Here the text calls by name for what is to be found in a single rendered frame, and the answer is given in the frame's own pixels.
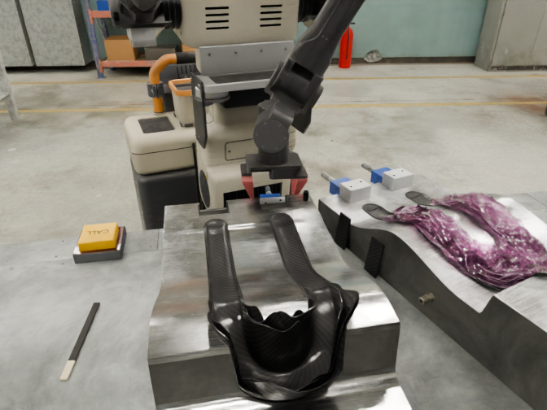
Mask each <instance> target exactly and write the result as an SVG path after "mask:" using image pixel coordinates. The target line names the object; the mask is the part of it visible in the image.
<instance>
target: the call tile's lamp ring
mask: <svg viewBox="0 0 547 410"><path fill-rule="evenodd" d="M118 228H119V229H120V233H119V237H118V241H117V244H116V248H109V249H101V250H92V251H78V250H79V246H78V244H77V245H76V247H75V250H74V252H73V254H74V255H79V254H88V253H95V252H104V251H118V250H119V249H120V244H121V241H122V237H123V232H124V228H125V227H124V226H120V227H118ZM78 241H79V239H78ZM78 241H77V243H78Z"/></svg>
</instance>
